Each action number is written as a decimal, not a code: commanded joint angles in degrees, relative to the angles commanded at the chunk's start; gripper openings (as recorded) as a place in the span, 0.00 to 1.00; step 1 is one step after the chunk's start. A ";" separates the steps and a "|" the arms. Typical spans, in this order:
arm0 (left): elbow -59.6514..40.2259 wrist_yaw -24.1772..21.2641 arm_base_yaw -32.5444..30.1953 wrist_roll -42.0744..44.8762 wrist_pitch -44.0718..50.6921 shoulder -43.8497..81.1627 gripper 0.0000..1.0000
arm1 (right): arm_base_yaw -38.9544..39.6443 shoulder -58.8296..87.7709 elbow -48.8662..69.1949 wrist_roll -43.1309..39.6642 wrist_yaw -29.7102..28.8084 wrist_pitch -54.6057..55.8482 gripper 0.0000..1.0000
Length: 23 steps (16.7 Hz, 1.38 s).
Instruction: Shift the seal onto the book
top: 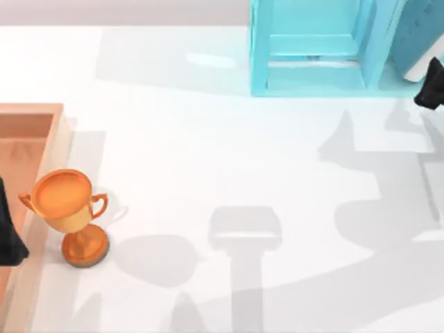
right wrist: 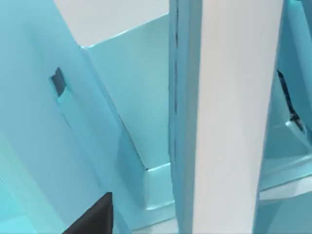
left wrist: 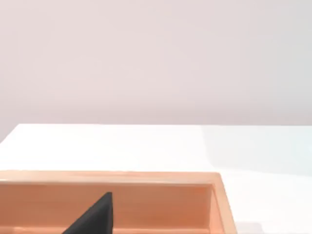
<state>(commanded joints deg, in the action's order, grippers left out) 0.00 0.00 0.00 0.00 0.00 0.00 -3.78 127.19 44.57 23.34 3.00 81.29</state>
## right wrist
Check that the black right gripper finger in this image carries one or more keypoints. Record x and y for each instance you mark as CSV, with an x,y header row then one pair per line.
x,y
100,217

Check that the light blue rack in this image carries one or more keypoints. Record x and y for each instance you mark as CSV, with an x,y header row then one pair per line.
x,y
131,87

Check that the white book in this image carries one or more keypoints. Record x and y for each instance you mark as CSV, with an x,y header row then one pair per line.
x,y
229,117

